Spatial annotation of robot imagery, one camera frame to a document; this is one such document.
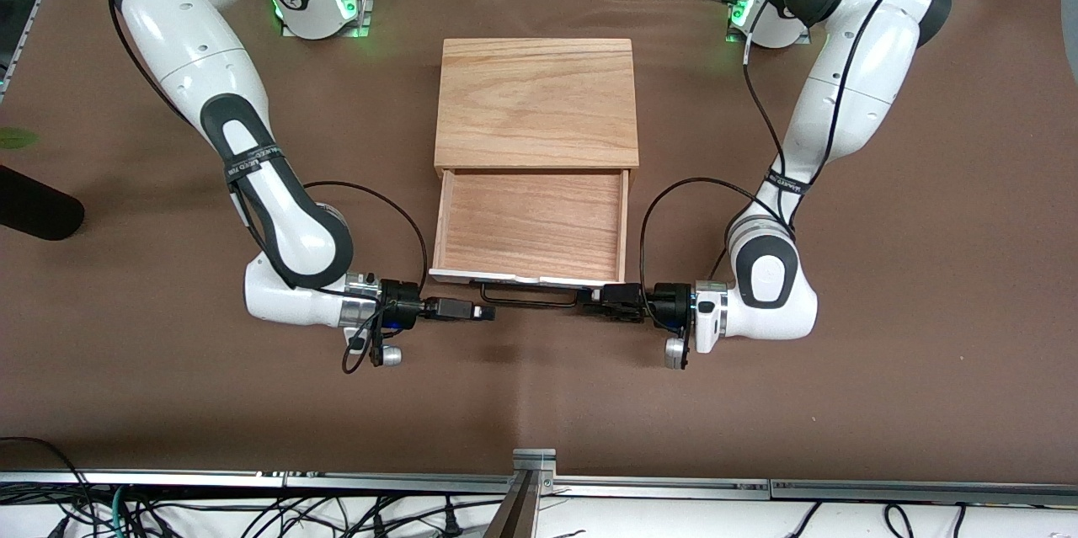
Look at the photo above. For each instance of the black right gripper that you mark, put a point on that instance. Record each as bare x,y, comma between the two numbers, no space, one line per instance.
402,302

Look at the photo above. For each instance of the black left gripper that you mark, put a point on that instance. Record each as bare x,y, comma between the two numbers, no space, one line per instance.
667,304

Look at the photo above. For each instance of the light wooden drawer cabinet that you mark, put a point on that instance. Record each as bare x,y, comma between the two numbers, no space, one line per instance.
536,100

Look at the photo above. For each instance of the brown table mat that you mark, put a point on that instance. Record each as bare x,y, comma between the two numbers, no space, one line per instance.
253,420

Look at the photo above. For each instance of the black cylindrical vase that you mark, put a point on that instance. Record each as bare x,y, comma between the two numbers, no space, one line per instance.
34,205

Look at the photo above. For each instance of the small aluminium rail bracket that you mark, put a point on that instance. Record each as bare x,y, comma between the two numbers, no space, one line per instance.
534,460

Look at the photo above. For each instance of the aluminium table edge rail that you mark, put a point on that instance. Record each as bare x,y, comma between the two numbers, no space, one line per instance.
926,492
143,478
657,487

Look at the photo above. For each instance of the dark aluminium support post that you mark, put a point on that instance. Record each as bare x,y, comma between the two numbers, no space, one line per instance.
515,517

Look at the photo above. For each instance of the grey left arm base plate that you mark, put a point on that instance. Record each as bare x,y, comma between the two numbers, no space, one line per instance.
731,34

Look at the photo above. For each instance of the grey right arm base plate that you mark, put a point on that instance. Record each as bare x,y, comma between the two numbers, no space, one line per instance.
364,12

